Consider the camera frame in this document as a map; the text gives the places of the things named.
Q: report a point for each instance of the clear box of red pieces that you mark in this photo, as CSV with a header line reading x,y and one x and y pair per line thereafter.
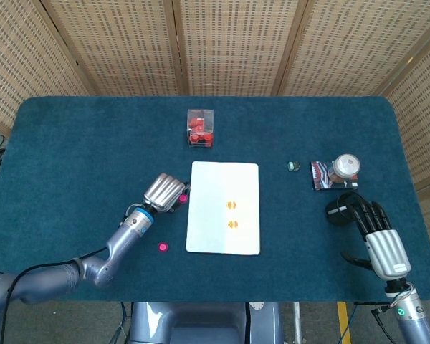
x,y
200,136

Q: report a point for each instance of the small dark clip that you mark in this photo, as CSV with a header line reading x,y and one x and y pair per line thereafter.
x,y
292,166

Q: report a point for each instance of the white-lidded clear snack jar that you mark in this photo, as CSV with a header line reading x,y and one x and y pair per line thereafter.
x,y
347,165

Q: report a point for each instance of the dark teal table mat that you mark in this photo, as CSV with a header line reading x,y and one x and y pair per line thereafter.
x,y
93,143

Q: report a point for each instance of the white rectangular board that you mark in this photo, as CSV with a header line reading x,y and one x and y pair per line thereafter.
x,y
208,208

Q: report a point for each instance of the pink disc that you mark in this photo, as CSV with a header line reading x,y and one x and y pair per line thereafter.
x,y
162,247
183,198

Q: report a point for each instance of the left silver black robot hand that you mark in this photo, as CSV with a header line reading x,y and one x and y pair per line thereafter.
x,y
163,193

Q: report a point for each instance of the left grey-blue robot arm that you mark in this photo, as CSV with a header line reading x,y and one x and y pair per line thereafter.
x,y
122,243

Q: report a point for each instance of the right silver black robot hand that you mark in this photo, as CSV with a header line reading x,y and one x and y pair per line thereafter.
x,y
387,251

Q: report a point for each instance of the black mesh pen cup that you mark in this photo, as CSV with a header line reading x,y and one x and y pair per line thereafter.
x,y
338,215

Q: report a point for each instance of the grey-blue robot torso base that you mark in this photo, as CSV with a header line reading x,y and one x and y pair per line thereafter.
x,y
200,322

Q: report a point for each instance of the silver metal table leg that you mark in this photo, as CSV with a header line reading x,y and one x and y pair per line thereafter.
x,y
297,322

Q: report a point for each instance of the orange disc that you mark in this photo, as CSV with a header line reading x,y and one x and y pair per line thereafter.
x,y
231,205
233,224

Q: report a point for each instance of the woven bamboo folding screen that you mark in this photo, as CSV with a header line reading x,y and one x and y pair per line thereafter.
x,y
236,43

